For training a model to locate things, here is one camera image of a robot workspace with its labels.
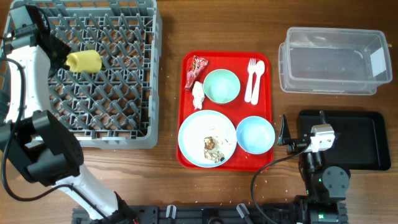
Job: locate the white tissue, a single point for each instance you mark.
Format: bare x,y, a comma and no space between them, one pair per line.
198,95

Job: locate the grey plastic dishwasher rack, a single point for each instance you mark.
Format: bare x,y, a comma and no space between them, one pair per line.
117,107

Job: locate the green plastic bowl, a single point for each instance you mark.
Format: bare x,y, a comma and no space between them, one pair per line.
221,86

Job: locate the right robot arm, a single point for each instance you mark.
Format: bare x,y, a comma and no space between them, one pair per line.
326,186

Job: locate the black plastic tray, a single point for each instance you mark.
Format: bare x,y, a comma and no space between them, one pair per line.
361,143

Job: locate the clear plastic bin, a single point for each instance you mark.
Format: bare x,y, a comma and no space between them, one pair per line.
334,61

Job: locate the red snack wrapper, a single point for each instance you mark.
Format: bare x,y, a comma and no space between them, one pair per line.
198,64

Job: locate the light blue dinner plate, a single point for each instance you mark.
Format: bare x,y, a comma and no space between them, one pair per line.
206,123

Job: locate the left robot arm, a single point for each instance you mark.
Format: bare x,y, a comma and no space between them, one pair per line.
33,140

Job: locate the red plastic serving tray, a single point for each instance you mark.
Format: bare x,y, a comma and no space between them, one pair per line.
237,110

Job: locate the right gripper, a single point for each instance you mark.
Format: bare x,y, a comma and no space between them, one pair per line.
285,139

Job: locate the brown food scraps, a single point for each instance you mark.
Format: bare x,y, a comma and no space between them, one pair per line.
211,152

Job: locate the yellow plastic cup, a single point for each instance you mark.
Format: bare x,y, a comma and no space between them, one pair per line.
84,61

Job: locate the white plastic fork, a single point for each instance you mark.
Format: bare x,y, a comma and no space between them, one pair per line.
251,70

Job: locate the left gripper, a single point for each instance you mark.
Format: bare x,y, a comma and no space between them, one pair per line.
64,49

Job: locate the white plastic spoon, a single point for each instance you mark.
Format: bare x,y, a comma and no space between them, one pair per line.
259,71

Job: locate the light blue plastic bowl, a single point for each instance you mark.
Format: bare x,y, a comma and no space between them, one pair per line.
255,135

